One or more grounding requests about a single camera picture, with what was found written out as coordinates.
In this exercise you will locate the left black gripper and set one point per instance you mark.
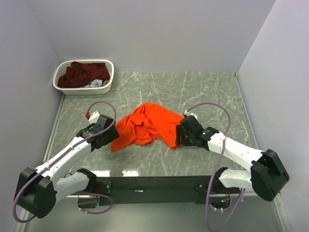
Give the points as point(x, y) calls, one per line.
point(113, 135)

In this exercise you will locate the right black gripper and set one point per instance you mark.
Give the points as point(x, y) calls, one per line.
point(180, 131)

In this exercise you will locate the orange polo shirt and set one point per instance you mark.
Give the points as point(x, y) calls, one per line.
point(146, 124)

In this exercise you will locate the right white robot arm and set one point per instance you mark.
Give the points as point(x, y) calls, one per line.
point(263, 171)

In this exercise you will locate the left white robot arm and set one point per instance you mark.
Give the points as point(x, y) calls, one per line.
point(39, 190)

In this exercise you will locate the white plastic laundry basket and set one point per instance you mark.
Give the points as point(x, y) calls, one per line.
point(61, 69)

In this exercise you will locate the white printed shirt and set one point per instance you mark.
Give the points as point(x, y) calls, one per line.
point(97, 83)

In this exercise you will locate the dark red shirt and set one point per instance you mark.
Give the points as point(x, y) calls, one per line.
point(78, 74)

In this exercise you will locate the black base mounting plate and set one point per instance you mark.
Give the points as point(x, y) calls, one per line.
point(162, 189)

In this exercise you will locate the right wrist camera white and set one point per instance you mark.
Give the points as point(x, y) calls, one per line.
point(187, 113)

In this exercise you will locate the aluminium rail frame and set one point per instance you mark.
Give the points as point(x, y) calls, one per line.
point(252, 215)

